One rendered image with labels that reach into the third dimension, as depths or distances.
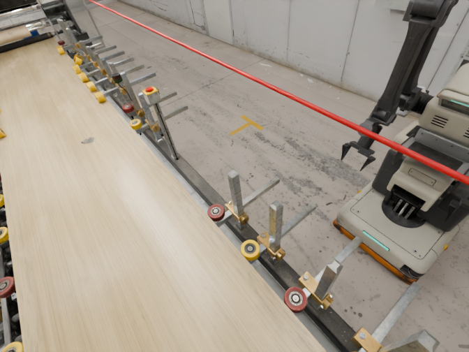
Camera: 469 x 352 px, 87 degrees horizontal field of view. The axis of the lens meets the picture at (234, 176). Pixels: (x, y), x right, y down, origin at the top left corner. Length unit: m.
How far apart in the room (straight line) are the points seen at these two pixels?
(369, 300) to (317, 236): 0.54
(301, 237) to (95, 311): 1.51
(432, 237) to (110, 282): 1.89
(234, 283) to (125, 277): 0.45
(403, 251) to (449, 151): 0.78
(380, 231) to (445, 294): 0.58
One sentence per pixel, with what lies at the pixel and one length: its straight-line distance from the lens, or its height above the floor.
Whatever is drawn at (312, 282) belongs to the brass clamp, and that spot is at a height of 0.84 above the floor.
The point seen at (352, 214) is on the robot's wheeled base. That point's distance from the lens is 1.99.
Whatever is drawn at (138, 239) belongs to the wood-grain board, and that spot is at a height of 0.90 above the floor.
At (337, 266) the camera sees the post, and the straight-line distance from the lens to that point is 0.83.
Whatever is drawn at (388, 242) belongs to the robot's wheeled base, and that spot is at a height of 0.28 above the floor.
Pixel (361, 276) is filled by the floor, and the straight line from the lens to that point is 2.10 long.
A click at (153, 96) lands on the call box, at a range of 1.50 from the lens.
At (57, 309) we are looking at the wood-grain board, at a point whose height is 0.90.
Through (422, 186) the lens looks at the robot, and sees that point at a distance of 1.58.
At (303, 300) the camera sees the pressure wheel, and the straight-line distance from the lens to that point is 1.00.
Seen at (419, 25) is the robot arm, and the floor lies 1.55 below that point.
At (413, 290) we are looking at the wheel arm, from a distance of 1.23.
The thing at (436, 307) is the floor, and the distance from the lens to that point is 2.21.
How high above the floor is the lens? 1.87
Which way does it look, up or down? 48 degrees down
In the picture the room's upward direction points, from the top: 9 degrees counter-clockwise
